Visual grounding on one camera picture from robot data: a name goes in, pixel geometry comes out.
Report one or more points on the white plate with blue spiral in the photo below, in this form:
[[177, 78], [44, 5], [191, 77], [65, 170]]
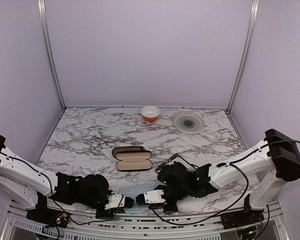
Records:
[[188, 123]]

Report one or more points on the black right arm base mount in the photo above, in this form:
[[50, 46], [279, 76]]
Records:
[[240, 218]]

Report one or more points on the aluminium frame post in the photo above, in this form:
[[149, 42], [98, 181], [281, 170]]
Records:
[[49, 53], [251, 28]]

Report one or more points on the aluminium frame post right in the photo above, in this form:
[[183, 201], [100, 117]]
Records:
[[251, 28]]

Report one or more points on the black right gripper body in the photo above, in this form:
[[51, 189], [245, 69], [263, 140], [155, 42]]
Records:
[[180, 195]]

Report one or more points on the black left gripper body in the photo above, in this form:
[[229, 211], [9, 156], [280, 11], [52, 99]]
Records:
[[107, 215]]

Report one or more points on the orange bowl with white inside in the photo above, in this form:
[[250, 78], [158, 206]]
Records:
[[150, 113]]

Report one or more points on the black glasses case beige lining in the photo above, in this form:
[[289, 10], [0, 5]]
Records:
[[130, 161]]

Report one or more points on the black sunglasses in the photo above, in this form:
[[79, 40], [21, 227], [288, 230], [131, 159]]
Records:
[[177, 164]]

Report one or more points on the aluminium front frame rail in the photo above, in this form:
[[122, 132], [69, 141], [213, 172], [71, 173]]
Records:
[[145, 226]]

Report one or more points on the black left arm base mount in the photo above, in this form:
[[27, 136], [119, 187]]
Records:
[[42, 214]]

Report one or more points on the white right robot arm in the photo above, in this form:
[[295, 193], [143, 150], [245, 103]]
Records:
[[277, 154]]

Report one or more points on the aluminium frame post left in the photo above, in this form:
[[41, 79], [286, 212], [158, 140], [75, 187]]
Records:
[[49, 53]]

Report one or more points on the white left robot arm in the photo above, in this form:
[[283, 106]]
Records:
[[31, 187]]

